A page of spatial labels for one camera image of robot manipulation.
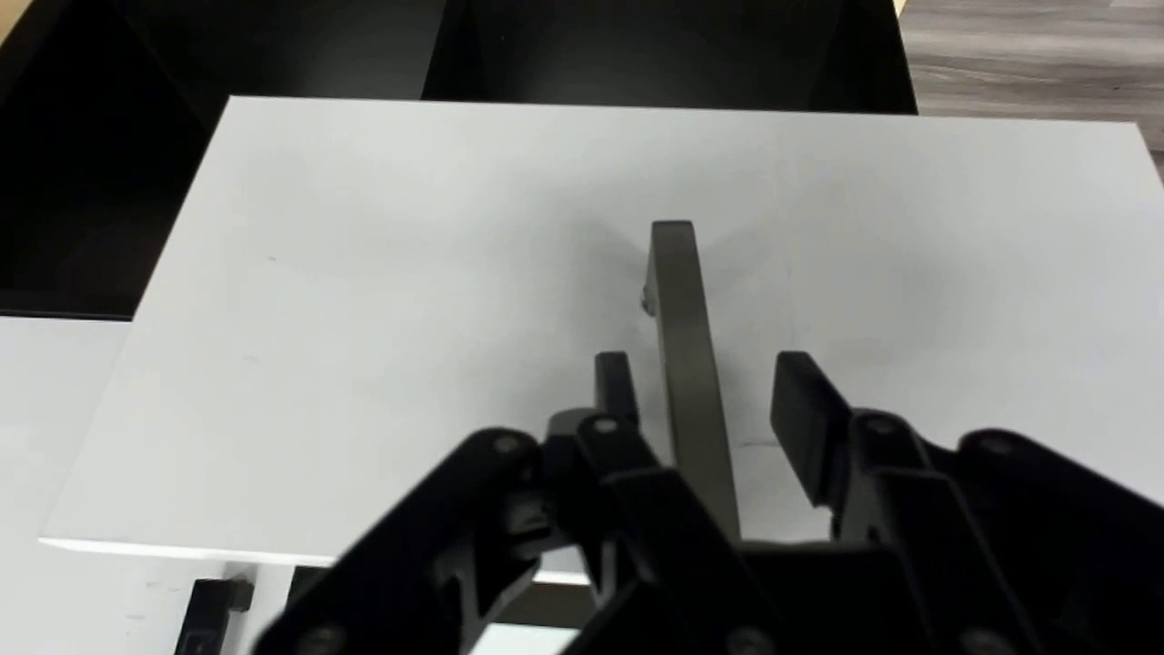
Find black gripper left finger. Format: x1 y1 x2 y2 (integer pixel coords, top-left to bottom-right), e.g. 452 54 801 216
251 350 779 655

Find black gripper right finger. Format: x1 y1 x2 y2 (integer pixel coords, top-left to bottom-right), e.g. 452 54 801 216
767 350 1164 655

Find white drawer with metal handle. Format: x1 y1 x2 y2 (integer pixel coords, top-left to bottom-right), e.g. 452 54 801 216
40 94 1164 567

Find metal bar drawer handle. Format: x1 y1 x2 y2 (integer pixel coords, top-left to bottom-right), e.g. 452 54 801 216
635 216 747 543

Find white cabinet door panel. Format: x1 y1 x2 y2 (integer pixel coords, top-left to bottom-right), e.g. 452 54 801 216
0 318 366 655

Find black cabinet shelf unit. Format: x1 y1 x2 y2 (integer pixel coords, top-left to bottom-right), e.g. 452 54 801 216
0 0 920 319

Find black drawer handle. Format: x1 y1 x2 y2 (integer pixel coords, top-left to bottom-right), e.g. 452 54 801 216
176 576 263 655

